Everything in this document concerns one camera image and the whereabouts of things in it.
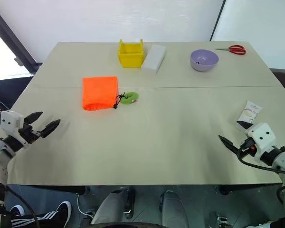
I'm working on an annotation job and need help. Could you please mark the black white-striped sneaker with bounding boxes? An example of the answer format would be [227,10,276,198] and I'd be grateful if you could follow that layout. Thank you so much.
[30,201,72,228]
[9,205,30,217]

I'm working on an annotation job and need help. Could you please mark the thin black wall strip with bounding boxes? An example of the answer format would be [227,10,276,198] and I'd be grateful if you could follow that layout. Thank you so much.
[209,0,228,42]

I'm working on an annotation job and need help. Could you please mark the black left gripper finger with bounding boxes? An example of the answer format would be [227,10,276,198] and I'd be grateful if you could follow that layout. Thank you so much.
[23,111,44,124]
[39,119,61,139]

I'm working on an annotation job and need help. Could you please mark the red-handled scissors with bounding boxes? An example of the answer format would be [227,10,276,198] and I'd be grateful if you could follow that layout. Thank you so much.
[214,44,247,56]

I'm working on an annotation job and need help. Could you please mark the orange cloth bag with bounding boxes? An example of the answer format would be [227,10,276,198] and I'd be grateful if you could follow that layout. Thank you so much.
[82,76,119,112]

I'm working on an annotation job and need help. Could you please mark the grey right robot leg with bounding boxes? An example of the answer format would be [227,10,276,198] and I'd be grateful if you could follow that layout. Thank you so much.
[158,190,190,228]

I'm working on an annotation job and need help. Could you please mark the white floor cable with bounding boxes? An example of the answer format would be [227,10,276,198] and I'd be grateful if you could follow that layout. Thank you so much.
[76,194,95,218]

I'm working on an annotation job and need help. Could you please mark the grey robot leg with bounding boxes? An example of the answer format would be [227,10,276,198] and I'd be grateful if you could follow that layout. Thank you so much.
[158,190,190,228]
[90,187,136,225]

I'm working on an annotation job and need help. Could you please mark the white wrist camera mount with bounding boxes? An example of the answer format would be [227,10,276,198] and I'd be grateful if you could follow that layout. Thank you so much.
[245,122,277,162]
[0,110,30,150]

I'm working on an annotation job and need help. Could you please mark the black cord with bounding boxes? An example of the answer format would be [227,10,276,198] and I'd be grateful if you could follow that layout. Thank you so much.
[113,92,127,110]

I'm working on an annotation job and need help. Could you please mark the purple bowl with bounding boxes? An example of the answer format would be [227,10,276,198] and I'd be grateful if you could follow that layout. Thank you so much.
[190,49,219,72]

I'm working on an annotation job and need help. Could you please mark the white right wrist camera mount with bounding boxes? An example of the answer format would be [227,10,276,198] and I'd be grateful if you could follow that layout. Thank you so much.
[245,122,277,162]

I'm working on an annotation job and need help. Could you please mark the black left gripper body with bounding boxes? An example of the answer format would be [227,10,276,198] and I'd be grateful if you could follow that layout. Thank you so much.
[18,123,43,144]

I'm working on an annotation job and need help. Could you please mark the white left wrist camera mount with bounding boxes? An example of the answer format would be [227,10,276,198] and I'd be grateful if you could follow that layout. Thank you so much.
[0,110,30,150]

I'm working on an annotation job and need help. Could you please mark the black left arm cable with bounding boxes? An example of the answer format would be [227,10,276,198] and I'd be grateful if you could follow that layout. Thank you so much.
[3,184,40,228]

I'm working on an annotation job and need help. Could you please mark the yellow plastic bin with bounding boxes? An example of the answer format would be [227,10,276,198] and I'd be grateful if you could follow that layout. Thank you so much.
[118,39,144,69]

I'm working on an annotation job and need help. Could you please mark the black slanted frame post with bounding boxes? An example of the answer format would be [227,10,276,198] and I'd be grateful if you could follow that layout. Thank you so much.
[0,3,42,75]

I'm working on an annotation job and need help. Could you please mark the green ring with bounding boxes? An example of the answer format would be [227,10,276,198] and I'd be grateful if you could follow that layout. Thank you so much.
[119,91,140,105]

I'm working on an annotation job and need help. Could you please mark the white cream tube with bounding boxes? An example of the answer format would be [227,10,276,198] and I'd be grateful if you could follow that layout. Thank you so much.
[236,100,263,131]

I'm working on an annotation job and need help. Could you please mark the grey left robot leg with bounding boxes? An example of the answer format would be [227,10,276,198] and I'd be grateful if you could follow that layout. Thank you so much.
[90,187,136,225]

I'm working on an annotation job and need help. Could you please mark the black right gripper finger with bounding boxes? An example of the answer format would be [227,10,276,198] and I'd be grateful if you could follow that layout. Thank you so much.
[218,134,240,156]
[236,120,251,131]

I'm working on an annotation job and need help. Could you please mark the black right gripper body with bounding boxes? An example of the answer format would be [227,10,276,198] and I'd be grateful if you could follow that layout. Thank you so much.
[237,137,256,158]

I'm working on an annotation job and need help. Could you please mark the white rectangular box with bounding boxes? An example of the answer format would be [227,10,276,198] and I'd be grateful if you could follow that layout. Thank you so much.
[141,44,167,75]

